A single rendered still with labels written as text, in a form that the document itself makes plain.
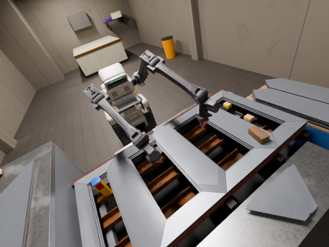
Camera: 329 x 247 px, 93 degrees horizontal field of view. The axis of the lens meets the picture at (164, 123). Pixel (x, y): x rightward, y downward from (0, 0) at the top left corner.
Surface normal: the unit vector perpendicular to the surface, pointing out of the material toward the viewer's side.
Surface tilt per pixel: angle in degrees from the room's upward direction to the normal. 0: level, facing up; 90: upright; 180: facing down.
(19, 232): 0
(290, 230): 0
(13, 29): 90
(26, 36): 90
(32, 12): 90
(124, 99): 90
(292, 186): 0
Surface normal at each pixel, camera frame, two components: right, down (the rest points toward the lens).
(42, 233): -0.25, -0.74
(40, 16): 0.45, 0.48
